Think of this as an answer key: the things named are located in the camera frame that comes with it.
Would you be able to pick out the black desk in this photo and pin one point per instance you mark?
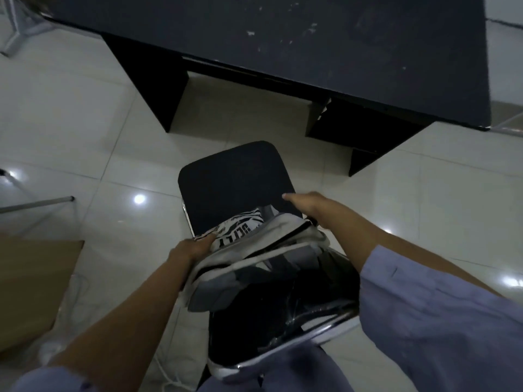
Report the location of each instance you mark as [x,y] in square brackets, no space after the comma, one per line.
[310,48]

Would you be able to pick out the grey and white garment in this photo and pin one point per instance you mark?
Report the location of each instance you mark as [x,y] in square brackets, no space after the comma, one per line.
[261,249]

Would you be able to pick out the black chair with chrome frame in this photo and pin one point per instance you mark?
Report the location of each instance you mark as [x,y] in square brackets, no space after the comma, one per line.
[237,179]

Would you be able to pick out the person's left hand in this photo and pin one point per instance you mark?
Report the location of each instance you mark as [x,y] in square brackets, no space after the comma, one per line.
[186,253]

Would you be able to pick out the white metal stand frame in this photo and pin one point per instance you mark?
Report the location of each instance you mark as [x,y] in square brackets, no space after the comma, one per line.
[18,24]

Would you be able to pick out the black and white printed garment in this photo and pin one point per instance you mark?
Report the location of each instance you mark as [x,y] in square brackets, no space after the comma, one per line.
[239,230]

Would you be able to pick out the person's left thumb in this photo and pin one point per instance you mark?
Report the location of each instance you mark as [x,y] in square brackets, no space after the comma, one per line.
[204,240]

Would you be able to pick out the person's right hand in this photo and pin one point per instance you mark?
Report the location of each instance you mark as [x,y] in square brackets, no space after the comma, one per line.
[312,206]

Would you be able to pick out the brown cardboard box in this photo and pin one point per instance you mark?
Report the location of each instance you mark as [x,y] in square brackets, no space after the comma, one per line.
[32,285]

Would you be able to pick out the person's right forearm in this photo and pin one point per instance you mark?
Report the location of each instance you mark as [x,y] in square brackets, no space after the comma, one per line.
[367,236]

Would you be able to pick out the person's right fingers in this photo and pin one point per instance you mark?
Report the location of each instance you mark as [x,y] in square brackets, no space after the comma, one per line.
[291,197]

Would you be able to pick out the person's left forearm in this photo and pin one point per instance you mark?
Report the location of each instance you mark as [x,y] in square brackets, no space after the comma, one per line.
[122,318]

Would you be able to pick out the purple long-sleeved shirt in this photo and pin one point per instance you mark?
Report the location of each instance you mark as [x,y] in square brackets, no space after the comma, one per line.
[433,322]

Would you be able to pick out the metal stand leg with black tip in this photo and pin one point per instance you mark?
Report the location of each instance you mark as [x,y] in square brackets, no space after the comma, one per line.
[36,204]

